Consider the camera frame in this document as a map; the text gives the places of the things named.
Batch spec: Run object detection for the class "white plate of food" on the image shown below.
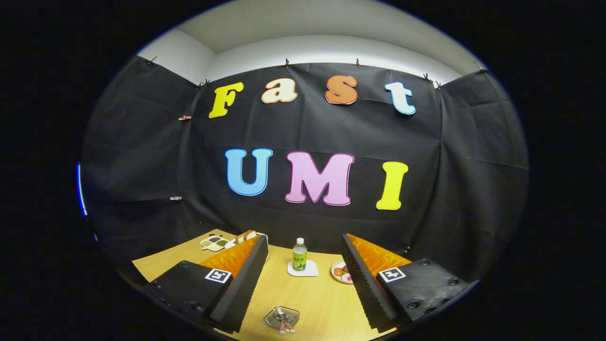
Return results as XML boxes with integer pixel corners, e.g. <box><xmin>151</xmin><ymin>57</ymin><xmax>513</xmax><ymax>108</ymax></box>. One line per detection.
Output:
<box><xmin>330</xmin><ymin>259</ymin><xmax>354</xmax><ymax>284</ymax></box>

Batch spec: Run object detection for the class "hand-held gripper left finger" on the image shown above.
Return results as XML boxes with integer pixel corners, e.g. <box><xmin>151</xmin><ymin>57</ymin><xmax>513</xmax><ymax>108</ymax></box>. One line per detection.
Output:
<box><xmin>142</xmin><ymin>234</ymin><xmax>269</xmax><ymax>333</ymax></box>

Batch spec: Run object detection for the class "white divided seasoning dish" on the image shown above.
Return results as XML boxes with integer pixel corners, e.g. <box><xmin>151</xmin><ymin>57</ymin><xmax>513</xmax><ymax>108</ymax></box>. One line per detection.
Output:
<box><xmin>200</xmin><ymin>235</ymin><xmax>230</xmax><ymax>252</ymax></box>

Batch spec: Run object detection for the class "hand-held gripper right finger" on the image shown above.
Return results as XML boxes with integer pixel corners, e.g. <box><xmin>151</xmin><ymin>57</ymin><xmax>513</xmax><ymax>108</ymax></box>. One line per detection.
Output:
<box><xmin>341</xmin><ymin>233</ymin><xmax>472</xmax><ymax>333</ymax></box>

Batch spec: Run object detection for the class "white toaster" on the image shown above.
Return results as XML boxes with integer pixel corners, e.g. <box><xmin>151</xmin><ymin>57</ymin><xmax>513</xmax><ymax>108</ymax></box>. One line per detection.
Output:
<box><xmin>225</xmin><ymin>231</ymin><xmax>270</xmax><ymax>262</ymax></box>

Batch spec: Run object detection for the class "green label drink bottle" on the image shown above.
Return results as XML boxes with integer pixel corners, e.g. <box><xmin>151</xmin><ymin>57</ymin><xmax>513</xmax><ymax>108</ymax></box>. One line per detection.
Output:
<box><xmin>292</xmin><ymin>238</ymin><xmax>308</xmax><ymax>271</ymax></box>

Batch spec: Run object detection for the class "metal wire basket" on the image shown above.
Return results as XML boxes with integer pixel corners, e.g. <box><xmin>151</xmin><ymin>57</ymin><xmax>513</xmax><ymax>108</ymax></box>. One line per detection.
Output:
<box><xmin>264</xmin><ymin>306</ymin><xmax>300</xmax><ymax>331</ymax></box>

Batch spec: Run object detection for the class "white coaster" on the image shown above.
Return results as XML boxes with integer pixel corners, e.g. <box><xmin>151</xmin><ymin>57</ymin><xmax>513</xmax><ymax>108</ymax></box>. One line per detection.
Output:
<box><xmin>287</xmin><ymin>260</ymin><xmax>319</xmax><ymax>277</ymax></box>

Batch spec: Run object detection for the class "row of small cloth clips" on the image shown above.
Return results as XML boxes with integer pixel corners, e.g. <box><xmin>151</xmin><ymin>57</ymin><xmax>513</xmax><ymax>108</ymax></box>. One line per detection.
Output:
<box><xmin>147</xmin><ymin>56</ymin><xmax>488</xmax><ymax>90</ymax></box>

